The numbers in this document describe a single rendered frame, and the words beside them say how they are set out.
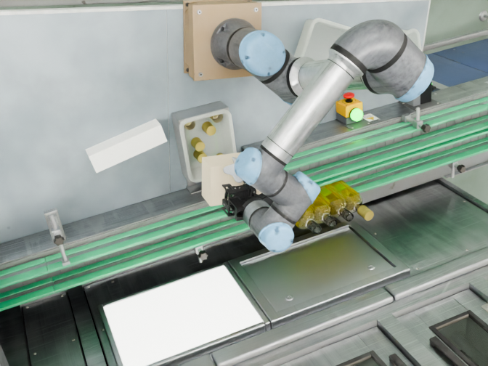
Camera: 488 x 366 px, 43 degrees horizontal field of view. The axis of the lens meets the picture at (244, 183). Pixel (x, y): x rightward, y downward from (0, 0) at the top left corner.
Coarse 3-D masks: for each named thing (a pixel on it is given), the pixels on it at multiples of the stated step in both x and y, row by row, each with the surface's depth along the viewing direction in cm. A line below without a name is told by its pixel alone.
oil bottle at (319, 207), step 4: (316, 200) 200; (320, 200) 199; (324, 200) 199; (312, 204) 198; (316, 204) 198; (320, 204) 197; (324, 204) 197; (328, 204) 197; (312, 208) 196; (316, 208) 195; (320, 208) 195; (324, 208) 195; (328, 208) 196; (316, 212) 195; (320, 212) 195; (324, 212) 195; (328, 212) 196; (316, 216) 196; (320, 216) 195; (316, 220) 197; (320, 220) 196
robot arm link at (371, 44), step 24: (360, 24) 137; (384, 24) 136; (336, 48) 136; (360, 48) 134; (384, 48) 134; (336, 72) 135; (360, 72) 136; (312, 96) 136; (336, 96) 137; (288, 120) 138; (312, 120) 137; (264, 144) 140; (288, 144) 138; (240, 168) 138; (264, 168) 138; (264, 192) 143
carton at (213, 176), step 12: (216, 156) 175; (228, 156) 176; (204, 168) 174; (216, 168) 169; (204, 180) 175; (216, 180) 171; (228, 180) 172; (204, 192) 177; (216, 192) 172; (216, 204) 174
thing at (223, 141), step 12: (192, 120) 192; (204, 120) 201; (228, 120) 197; (180, 132) 192; (192, 132) 202; (204, 132) 203; (216, 132) 205; (228, 132) 201; (216, 144) 207; (228, 144) 204; (192, 156) 205; (192, 168) 207; (192, 180) 201
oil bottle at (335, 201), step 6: (324, 186) 206; (324, 192) 203; (330, 192) 202; (336, 192) 202; (324, 198) 200; (330, 198) 199; (336, 198) 199; (342, 198) 198; (330, 204) 197; (336, 204) 196; (342, 204) 197; (336, 210) 196; (336, 216) 198
